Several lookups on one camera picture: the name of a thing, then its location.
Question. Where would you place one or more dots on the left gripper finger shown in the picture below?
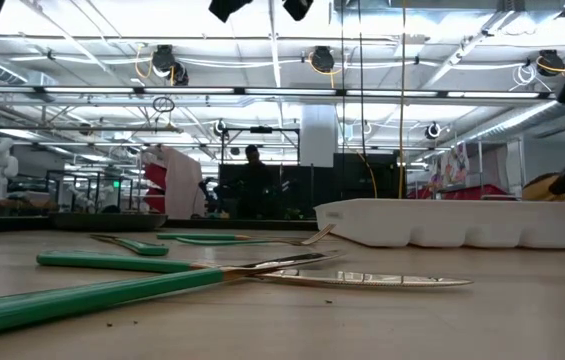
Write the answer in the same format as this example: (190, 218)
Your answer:
(297, 9)
(227, 9)

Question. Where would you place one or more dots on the white cutlery tray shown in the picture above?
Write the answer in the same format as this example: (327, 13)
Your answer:
(462, 222)

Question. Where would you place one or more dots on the long ceiling light bar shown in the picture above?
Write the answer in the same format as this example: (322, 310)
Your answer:
(187, 91)

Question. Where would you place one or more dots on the metal rack red bins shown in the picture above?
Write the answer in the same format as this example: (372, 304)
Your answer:
(482, 191)

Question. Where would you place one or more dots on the white column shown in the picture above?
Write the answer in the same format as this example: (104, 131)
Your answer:
(318, 135)

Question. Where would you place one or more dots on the colourful hanging poster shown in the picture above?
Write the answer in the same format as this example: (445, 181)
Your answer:
(457, 165)

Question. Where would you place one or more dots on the person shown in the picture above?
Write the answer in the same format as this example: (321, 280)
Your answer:
(253, 175)

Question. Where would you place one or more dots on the black cabinet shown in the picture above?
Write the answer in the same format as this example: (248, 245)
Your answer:
(352, 175)

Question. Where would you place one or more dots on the white cloth cover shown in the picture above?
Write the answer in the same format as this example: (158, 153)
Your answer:
(184, 182)

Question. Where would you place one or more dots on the black partition panels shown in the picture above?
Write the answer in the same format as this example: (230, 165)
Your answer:
(302, 190)

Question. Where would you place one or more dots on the red cart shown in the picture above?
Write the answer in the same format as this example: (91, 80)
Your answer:
(154, 175)

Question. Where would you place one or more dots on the black frame rig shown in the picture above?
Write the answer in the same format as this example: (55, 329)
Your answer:
(261, 130)

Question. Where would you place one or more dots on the black frame workstation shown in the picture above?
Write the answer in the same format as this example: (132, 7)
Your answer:
(87, 173)

